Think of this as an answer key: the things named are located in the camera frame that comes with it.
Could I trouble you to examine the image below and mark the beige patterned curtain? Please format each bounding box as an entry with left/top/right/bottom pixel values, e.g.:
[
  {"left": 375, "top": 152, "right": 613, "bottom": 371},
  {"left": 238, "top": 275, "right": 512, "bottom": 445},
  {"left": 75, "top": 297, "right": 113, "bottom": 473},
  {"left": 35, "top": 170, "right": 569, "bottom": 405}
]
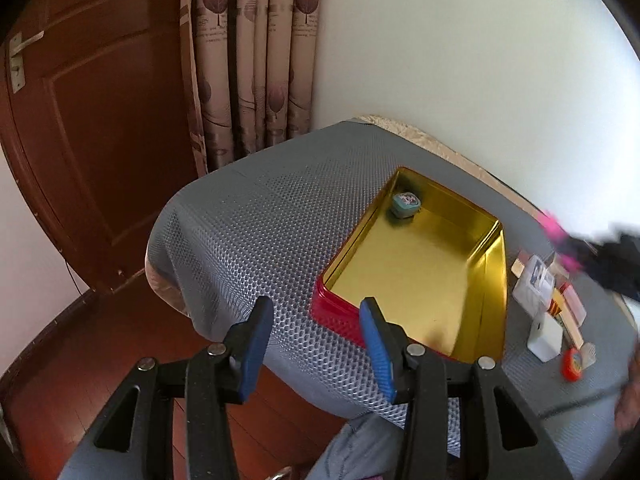
[{"left": 180, "top": 0, "right": 321, "bottom": 176}]

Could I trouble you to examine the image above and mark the gold tablecloth edge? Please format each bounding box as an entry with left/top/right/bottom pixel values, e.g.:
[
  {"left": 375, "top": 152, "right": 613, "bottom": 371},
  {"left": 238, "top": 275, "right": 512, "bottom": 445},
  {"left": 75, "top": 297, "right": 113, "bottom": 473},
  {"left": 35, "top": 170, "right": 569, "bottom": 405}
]
[{"left": 352, "top": 114, "right": 541, "bottom": 218}]

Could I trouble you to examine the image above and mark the brown wooden door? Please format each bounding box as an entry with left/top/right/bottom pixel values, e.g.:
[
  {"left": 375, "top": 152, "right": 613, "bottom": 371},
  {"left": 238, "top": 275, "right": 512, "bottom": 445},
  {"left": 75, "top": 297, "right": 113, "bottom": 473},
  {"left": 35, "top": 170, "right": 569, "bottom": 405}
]
[{"left": 1, "top": 0, "right": 198, "bottom": 292}]

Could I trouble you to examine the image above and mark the grey trouser leg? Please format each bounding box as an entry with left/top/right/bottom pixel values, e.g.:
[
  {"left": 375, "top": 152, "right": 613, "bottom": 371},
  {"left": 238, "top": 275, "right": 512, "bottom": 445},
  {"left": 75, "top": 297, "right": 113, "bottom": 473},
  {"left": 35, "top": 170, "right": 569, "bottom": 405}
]
[{"left": 306, "top": 413, "right": 404, "bottom": 480}]

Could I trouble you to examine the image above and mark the white power adapter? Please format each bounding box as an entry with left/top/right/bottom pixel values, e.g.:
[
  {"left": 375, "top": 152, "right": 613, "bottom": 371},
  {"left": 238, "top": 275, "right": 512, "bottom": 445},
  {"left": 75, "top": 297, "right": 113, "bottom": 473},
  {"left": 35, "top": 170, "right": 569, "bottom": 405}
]
[{"left": 527, "top": 312, "right": 563, "bottom": 363}]

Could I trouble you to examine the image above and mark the person right hand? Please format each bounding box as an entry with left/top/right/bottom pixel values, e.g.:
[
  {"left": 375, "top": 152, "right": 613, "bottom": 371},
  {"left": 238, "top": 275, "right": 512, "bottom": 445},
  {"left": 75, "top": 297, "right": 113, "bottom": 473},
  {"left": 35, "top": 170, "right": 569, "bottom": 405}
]
[{"left": 614, "top": 377, "right": 640, "bottom": 436}]

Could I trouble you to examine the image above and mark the black white zigzag cube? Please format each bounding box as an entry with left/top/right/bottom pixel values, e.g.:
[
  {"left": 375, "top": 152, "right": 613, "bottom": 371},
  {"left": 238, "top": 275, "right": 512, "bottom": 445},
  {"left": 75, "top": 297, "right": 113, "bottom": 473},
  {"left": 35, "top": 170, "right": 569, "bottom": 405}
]
[{"left": 580, "top": 342, "right": 597, "bottom": 370}]

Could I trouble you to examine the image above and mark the yellow small box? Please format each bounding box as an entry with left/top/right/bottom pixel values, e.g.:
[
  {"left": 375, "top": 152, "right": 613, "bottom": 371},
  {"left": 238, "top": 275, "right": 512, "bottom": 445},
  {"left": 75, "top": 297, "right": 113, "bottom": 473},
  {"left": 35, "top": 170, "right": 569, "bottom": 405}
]
[{"left": 547, "top": 292, "right": 564, "bottom": 318}]

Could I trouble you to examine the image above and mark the orange tape measure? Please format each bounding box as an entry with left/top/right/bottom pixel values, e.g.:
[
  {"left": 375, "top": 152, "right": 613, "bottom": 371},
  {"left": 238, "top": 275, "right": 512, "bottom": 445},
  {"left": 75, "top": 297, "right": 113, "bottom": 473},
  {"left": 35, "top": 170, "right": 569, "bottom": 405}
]
[{"left": 561, "top": 348, "right": 582, "bottom": 382}]

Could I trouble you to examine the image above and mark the gold textured case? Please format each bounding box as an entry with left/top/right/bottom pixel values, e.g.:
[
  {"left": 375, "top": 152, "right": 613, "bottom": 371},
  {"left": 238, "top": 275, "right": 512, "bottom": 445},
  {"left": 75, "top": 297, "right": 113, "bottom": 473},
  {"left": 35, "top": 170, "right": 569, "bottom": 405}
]
[{"left": 555, "top": 308, "right": 585, "bottom": 350}]

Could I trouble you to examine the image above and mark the red gold toffee tin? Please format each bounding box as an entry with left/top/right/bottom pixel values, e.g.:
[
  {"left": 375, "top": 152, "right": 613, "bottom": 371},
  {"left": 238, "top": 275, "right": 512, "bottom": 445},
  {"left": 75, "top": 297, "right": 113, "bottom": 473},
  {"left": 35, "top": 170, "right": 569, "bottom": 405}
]
[{"left": 310, "top": 167, "right": 506, "bottom": 363}]

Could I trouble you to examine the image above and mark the clear box with red card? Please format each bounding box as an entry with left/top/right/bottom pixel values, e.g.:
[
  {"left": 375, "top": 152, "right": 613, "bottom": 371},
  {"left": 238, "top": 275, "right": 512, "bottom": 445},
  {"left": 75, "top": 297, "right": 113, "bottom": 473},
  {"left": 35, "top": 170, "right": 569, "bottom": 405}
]
[{"left": 560, "top": 283, "right": 587, "bottom": 327}]

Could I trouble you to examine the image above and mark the tan red cardboard box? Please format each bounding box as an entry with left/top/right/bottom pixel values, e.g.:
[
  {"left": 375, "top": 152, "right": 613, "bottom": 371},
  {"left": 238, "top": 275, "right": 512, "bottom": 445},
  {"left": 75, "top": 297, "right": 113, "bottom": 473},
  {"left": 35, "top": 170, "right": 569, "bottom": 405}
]
[{"left": 511, "top": 250, "right": 530, "bottom": 278}]

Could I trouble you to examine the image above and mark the teal small round tin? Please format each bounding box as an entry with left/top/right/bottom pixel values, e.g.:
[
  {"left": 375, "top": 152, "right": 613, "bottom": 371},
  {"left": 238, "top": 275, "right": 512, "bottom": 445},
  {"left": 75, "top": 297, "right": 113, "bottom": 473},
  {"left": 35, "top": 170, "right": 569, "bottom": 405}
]
[{"left": 390, "top": 192, "right": 421, "bottom": 219}]

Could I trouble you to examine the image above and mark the grey mesh table mat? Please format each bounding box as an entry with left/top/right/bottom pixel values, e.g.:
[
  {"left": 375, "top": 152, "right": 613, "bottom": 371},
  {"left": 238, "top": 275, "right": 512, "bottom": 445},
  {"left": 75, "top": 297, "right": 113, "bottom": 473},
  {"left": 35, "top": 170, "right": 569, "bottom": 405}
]
[{"left": 148, "top": 122, "right": 637, "bottom": 479}]

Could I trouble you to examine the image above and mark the silver door handle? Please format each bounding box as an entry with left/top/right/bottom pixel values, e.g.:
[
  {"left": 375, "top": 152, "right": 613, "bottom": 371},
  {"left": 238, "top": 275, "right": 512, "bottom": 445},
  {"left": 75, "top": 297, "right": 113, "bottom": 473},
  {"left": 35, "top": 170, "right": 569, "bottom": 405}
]
[{"left": 9, "top": 30, "right": 44, "bottom": 93}]

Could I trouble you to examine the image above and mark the clear long plastic box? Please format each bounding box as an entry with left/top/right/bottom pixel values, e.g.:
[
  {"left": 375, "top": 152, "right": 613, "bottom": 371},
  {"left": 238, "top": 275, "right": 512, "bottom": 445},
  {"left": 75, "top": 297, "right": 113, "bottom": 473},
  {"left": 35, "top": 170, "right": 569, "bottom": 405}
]
[{"left": 512, "top": 256, "right": 555, "bottom": 318}]

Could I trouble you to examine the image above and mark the magenta rectangular block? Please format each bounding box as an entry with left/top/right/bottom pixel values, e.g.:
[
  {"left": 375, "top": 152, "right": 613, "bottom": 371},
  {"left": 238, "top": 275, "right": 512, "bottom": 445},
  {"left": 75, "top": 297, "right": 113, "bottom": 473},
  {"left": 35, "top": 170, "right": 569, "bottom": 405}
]
[{"left": 537, "top": 212, "right": 582, "bottom": 273}]

